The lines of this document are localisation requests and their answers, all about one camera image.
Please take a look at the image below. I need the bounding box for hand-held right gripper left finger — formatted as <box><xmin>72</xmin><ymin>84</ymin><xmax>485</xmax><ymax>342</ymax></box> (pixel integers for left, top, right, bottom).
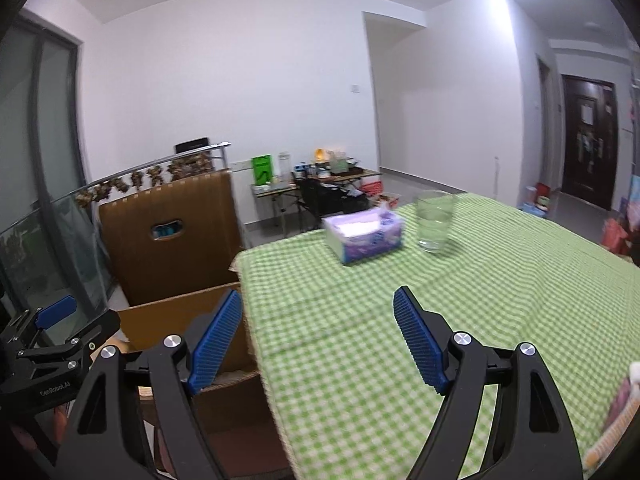
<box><xmin>55</xmin><ymin>289</ymin><xmax>246</xmax><ymax>480</ymax></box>

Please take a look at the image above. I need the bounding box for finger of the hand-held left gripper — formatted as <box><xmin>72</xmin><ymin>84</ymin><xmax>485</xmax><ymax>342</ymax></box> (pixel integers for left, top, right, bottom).
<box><xmin>17</xmin><ymin>311</ymin><xmax>122</xmax><ymax>369</ymax></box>
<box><xmin>5</xmin><ymin>295</ymin><xmax>79</xmax><ymax>349</ymax></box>

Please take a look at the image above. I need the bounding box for pink white soft item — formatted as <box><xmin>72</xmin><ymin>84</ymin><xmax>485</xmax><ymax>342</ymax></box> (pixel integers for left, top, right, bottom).
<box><xmin>584</xmin><ymin>359</ymin><xmax>640</xmax><ymax>467</ymax></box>

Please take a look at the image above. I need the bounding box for clear drinking glass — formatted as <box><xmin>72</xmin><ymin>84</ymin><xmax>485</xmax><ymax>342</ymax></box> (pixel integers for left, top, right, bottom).
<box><xmin>415</xmin><ymin>189</ymin><xmax>459</xmax><ymax>255</ymax></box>

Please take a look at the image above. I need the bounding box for green checked tablecloth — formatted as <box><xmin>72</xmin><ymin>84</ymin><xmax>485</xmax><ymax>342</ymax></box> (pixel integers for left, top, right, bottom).
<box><xmin>233</xmin><ymin>191</ymin><xmax>640</xmax><ymax>480</ymax></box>

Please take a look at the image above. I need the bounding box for black rectangular panel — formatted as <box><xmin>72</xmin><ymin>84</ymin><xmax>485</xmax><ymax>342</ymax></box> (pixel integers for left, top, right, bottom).
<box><xmin>174</xmin><ymin>136</ymin><xmax>211</xmax><ymax>155</ymax></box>

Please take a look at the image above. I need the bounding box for purple tissue pack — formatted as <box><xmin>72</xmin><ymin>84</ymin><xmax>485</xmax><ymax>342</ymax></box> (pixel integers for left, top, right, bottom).
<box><xmin>321</xmin><ymin>208</ymin><xmax>406</xmax><ymax>266</ymax></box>

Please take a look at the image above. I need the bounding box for curved metal rail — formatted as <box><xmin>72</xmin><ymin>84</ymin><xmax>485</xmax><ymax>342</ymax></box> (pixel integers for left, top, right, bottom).
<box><xmin>0</xmin><ymin>141</ymin><xmax>233</xmax><ymax>241</ymax></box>

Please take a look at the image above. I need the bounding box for glass sliding door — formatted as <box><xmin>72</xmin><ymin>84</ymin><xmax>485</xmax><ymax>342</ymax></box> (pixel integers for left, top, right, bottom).
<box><xmin>0</xmin><ymin>15</ymin><xmax>110</xmax><ymax>322</ymax></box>

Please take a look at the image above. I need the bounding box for pink red bag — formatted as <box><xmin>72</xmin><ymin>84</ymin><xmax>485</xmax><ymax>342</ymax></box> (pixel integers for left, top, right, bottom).
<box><xmin>601</xmin><ymin>216</ymin><xmax>637</xmax><ymax>257</ymax></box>

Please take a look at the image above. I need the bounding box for folding table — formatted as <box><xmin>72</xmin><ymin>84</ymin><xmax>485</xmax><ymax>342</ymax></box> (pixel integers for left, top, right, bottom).
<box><xmin>250</xmin><ymin>168</ymin><xmax>384</xmax><ymax>235</ymax></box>

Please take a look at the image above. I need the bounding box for black folding chair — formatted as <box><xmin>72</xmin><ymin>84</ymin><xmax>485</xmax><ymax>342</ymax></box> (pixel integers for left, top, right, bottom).
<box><xmin>297</xmin><ymin>179</ymin><xmax>372</xmax><ymax>232</ymax></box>

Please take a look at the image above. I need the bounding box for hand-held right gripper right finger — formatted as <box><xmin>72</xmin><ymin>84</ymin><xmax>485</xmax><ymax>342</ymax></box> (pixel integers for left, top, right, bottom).
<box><xmin>392</xmin><ymin>286</ymin><xmax>586</xmax><ymax>480</ymax></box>

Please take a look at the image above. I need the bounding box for brown cardboard box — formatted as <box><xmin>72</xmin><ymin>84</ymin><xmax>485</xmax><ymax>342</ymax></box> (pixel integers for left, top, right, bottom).
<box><xmin>102</xmin><ymin>282</ymin><xmax>297</xmax><ymax>480</ymax></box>

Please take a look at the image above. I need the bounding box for green bag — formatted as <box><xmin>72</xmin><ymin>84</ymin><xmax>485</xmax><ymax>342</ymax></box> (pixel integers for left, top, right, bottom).
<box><xmin>250</xmin><ymin>154</ymin><xmax>275</xmax><ymax>186</ymax></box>

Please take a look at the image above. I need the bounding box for dark brown door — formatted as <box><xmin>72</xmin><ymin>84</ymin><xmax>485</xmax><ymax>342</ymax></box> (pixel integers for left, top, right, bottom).
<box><xmin>559</xmin><ymin>73</ymin><xmax>619</xmax><ymax>212</ymax></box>

